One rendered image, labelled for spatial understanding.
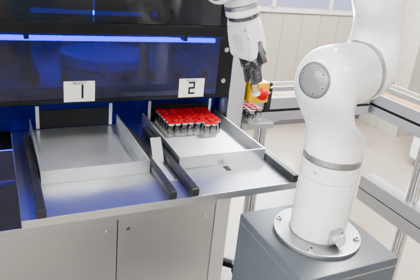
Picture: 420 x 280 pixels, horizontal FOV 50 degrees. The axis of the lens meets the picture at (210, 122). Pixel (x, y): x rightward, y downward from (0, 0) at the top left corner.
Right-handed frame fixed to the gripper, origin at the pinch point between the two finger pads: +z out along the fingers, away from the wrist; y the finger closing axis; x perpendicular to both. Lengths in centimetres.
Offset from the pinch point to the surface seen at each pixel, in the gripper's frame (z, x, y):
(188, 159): 17.4, -20.9, -4.6
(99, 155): 13.4, -39.6, -19.3
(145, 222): 51, -30, -32
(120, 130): 16.2, -28.2, -33.7
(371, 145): 178, 205, -141
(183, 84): 7.9, -6.5, -28.8
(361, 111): 51, 72, -30
